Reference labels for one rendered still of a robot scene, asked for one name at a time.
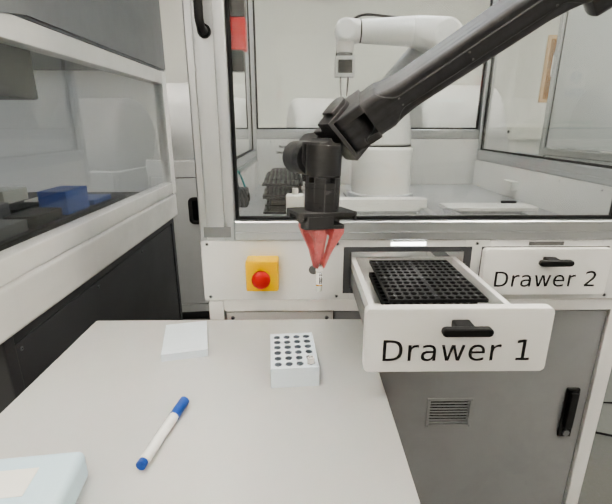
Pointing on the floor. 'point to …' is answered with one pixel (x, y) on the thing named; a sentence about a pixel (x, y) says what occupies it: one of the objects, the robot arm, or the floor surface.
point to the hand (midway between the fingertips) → (319, 262)
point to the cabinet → (491, 406)
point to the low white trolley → (211, 419)
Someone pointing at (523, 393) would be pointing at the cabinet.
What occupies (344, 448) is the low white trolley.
